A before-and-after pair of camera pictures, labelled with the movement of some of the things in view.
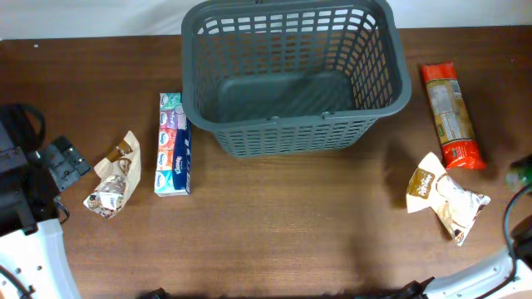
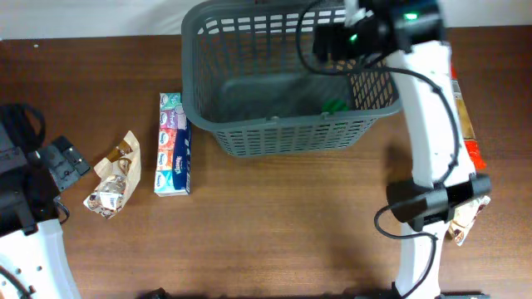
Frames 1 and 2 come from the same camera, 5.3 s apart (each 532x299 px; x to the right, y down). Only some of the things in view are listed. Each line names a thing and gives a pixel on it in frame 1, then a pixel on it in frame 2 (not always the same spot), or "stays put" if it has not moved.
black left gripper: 67,161 stays put
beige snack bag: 115,177 stays put
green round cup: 519,174 to 336,106
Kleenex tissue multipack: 174,159 stays put
